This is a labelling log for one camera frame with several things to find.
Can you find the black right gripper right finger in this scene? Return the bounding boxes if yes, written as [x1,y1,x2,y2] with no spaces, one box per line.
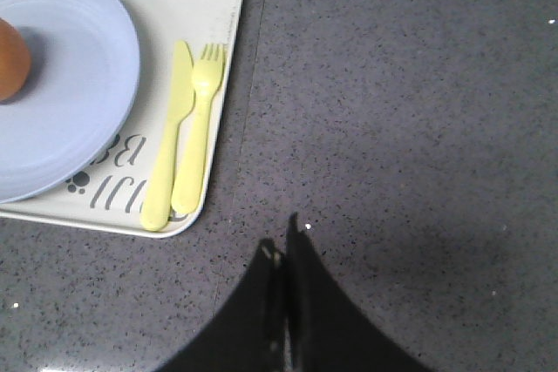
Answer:
[286,213,428,371]

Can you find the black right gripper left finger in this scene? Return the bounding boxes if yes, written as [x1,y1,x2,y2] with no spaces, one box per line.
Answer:
[163,239,286,371]

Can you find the light blue plate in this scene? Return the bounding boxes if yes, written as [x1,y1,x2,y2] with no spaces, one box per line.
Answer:
[1,0,140,202]

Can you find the orange fruit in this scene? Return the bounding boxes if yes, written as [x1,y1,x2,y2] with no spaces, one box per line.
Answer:
[0,19,31,101]

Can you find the cream rectangular tray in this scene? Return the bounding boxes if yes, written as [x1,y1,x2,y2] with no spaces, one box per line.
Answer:
[1,0,242,236]

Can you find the yellow-green plastic knife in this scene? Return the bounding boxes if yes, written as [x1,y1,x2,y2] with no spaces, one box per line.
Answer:
[140,40,194,232]

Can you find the yellow-green plastic fork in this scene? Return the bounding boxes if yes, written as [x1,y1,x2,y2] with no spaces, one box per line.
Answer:
[171,44,226,213]

